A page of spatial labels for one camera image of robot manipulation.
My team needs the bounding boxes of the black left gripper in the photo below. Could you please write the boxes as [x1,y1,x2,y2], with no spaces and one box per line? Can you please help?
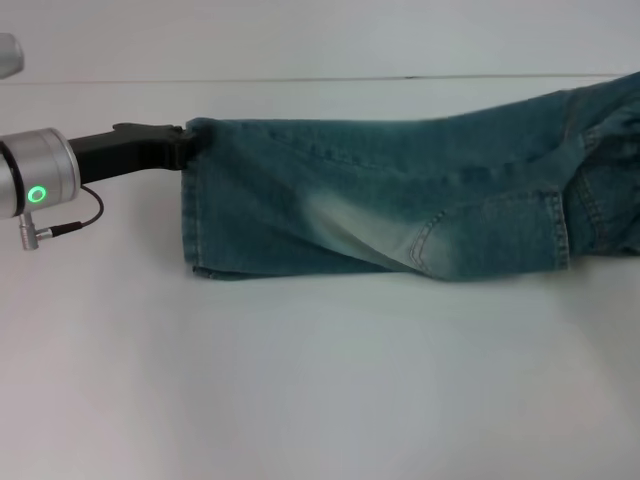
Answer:
[68,122,202,186]

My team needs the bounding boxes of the blue denim shorts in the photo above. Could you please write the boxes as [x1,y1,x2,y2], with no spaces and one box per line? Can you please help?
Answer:
[180,69,640,282]

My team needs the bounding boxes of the dark left arm cable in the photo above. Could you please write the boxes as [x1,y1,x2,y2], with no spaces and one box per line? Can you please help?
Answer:
[18,185,106,252]

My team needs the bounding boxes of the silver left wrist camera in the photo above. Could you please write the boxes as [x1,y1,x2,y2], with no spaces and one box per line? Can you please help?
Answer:
[0,32,26,80]

